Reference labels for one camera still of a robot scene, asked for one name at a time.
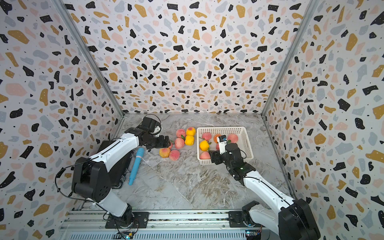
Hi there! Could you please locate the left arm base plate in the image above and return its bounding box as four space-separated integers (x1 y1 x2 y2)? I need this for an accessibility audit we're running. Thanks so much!
105 212 150 230

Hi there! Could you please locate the right aluminium corner post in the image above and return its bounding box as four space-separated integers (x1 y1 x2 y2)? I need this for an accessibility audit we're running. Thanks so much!
261 0 319 117

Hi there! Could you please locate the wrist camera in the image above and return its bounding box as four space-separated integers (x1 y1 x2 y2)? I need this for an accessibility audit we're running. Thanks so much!
218 135 227 155
138 117 162 136

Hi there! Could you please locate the white perforated plastic basket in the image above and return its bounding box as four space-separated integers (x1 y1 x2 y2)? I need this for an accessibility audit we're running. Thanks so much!
196 126 255 166

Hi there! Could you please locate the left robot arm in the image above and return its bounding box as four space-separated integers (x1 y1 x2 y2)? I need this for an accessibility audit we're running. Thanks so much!
72 128 171 226

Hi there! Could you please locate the blue cylindrical tube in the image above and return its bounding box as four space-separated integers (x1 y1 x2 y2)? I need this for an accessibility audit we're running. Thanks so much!
129 147 145 186

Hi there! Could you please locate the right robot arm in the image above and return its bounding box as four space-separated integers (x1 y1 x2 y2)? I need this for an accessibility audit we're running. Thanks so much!
209 143 321 240

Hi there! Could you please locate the yellow pink peach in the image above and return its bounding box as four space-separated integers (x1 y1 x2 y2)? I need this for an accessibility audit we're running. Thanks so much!
159 148 171 158

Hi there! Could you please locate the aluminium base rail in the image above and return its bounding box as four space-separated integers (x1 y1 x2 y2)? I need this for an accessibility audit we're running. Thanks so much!
59 209 316 240

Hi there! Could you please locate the black case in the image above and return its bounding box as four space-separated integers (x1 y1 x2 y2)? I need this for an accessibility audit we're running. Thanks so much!
91 135 139 191

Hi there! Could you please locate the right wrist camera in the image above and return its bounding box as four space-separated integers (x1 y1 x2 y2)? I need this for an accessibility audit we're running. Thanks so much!
218 135 227 155

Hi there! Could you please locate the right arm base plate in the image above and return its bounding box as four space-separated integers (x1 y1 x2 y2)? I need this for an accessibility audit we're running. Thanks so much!
228 211 262 228

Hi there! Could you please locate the yellow peach back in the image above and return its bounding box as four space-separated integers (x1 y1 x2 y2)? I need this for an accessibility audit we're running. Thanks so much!
186 127 196 136

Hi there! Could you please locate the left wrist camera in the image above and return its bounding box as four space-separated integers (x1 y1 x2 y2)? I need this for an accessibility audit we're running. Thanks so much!
138 117 162 136

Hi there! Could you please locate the orange red lone peach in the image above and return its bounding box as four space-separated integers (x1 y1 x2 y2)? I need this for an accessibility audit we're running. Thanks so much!
214 134 221 143

